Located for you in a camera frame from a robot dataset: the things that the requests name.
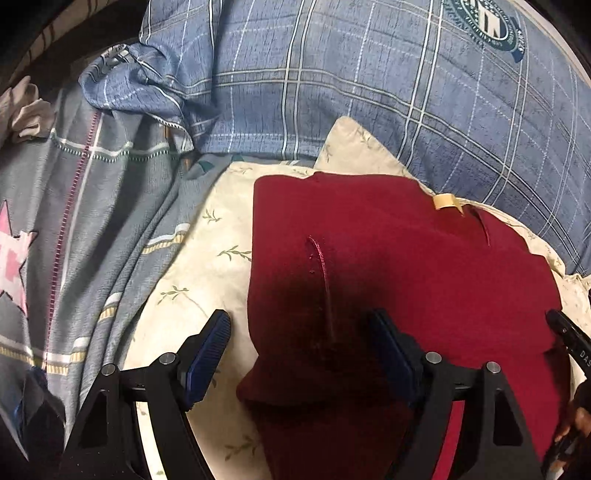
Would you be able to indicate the dark red sweater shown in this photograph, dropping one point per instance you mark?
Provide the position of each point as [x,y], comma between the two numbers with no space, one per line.
[369,254]

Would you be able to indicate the brown striped floral cushion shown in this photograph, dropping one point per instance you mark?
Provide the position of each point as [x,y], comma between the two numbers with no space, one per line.
[69,30]

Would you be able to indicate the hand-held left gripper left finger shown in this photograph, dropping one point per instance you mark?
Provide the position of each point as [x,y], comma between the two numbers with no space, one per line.
[210,350]

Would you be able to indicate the blue plaid pillow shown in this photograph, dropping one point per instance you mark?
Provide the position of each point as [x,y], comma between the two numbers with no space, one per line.
[369,69]

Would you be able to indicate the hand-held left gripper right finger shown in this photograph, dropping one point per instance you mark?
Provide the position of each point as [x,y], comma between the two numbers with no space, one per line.
[390,355]

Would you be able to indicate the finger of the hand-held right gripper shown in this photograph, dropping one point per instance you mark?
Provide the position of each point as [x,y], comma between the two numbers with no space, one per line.
[565,328]

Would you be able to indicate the pale pink cloth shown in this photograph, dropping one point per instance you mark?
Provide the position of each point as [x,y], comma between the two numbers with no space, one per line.
[27,115]

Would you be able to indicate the cream leaf print blanket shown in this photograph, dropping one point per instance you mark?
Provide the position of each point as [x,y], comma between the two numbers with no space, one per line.
[207,258]

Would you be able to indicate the person's right hand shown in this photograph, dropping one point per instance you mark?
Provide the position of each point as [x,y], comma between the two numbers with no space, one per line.
[577,415]

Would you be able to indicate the grey striped star sheet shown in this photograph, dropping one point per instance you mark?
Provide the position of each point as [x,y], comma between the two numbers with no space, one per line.
[92,230]

